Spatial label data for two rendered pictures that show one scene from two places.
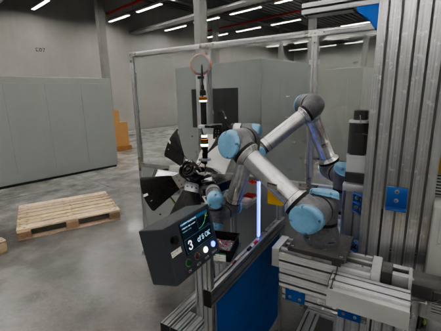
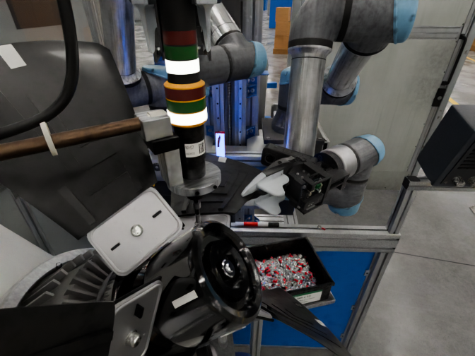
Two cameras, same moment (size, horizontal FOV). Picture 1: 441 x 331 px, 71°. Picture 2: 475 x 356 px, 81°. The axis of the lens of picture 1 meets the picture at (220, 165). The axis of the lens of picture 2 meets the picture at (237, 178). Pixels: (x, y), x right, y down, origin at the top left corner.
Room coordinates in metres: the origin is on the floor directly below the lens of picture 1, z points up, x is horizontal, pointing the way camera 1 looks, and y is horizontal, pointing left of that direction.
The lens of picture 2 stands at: (1.88, 0.38, 1.48)
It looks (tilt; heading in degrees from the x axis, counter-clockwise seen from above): 33 degrees down; 241
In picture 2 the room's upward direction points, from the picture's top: straight up
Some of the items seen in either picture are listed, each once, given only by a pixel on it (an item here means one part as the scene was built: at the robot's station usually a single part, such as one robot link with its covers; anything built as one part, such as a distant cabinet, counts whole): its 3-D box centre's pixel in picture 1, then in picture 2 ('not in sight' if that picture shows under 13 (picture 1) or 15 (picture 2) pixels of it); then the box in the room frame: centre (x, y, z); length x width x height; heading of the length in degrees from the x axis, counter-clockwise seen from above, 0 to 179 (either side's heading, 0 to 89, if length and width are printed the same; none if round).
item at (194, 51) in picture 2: not in sight; (181, 50); (1.78, 0.09, 1.43); 0.03 x 0.03 x 0.01
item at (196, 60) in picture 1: (200, 64); not in sight; (2.50, 0.14, 1.88); 0.16 x 0.07 x 0.16; 94
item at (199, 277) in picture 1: (201, 268); not in sight; (1.94, 0.15, 0.46); 0.09 x 0.05 x 0.91; 59
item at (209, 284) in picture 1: (209, 266); (401, 205); (1.14, 0.06, 0.96); 0.03 x 0.03 x 0.20; 59
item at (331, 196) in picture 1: (323, 204); (297, 85); (1.18, -0.42, 1.20); 0.13 x 0.12 x 0.14; 142
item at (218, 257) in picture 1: (220, 245); (280, 273); (1.54, 0.01, 0.85); 0.22 x 0.17 x 0.07; 164
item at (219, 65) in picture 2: not in sight; (196, 68); (1.67, -0.17, 1.35); 0.11 x 0.08 x 0.11; 7
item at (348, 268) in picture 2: (252, 310); (251, 303); (1.51, -0.17, 0.45); 0.82 x 0.02 x 0.66; 149
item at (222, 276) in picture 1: (252, 251); (254, 236); (1.51, -0.17, 0.82); 0.90 x 0.04 x 0.08; 149
